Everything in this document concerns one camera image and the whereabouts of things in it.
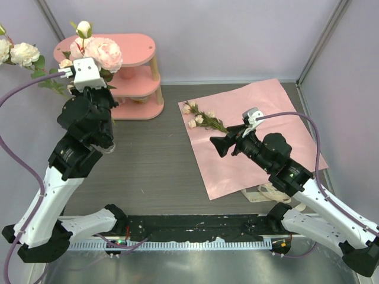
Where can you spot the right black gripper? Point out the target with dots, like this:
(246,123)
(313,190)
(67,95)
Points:
(222,144)

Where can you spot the pink three-tier shelf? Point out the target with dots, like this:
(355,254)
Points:
(137,84)

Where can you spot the cream printed ribbon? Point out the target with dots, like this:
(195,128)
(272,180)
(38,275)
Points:
(265,193)

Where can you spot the cream rose flower stem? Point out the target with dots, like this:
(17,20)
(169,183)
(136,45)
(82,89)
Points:
(65,63)

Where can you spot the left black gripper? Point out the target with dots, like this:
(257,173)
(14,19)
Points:
(104,90)

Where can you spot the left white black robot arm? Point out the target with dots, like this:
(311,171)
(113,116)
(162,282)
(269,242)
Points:
(42,236)

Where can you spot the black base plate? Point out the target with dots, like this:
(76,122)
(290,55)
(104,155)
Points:
(200,228)

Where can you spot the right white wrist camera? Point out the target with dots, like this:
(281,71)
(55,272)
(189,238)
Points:
(252,118)

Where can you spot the aluminium frame rail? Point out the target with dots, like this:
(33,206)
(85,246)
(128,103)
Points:
(116,242)

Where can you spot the orange patterned bowl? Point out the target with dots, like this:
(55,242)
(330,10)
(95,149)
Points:
(140,99)

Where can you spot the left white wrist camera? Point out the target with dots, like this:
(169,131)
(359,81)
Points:
(85,74)

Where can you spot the clear glass vase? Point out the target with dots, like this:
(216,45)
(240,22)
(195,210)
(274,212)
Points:
(109,149)

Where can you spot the pink peony flower stem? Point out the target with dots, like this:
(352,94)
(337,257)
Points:
(106,52)

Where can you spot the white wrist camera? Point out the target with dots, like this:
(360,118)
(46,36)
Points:
(85,74)
(252,118)

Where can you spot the pink flower bouquet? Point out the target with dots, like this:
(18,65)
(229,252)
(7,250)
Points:
(207,120)

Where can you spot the pink cup on shelf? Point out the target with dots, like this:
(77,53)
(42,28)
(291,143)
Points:
(127,72)

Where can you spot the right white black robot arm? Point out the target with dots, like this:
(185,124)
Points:
(341,229)

